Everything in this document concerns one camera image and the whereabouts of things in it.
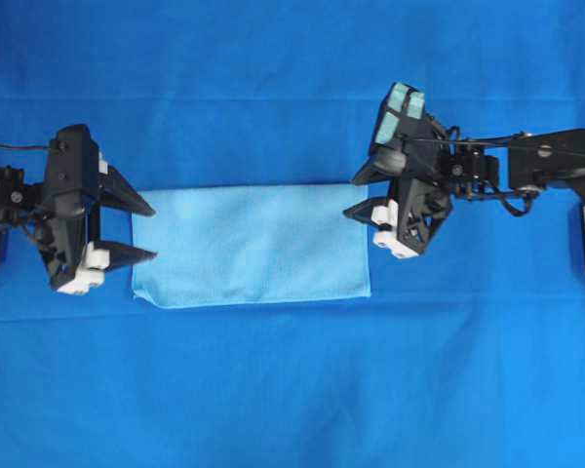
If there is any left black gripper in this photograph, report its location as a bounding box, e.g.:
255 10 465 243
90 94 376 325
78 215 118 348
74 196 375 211
34 151 157 295

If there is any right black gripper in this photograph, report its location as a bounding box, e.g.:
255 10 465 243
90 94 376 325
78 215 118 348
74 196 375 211
342 116 453 259

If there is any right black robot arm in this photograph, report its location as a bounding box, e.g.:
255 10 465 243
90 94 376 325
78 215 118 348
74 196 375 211
344 117 585 259

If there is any left black camera cable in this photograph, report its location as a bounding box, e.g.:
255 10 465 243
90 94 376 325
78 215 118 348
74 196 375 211
0 139 55 150

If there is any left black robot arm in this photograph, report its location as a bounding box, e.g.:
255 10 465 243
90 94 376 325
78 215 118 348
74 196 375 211
0 124 157 295

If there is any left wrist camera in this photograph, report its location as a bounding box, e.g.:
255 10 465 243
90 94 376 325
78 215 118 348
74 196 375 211
43 124 99 198

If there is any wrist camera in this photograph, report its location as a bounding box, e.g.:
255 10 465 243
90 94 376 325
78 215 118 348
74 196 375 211
369 82 425 179
43 124 99 198

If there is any light blue towel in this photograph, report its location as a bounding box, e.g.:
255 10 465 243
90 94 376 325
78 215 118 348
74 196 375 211
132 183 371 309

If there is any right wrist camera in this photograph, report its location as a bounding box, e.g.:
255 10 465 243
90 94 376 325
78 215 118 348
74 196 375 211
369 82 425 179

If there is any dark blue tablecloth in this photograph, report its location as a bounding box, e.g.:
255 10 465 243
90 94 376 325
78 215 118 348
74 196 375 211
0 1 585 467

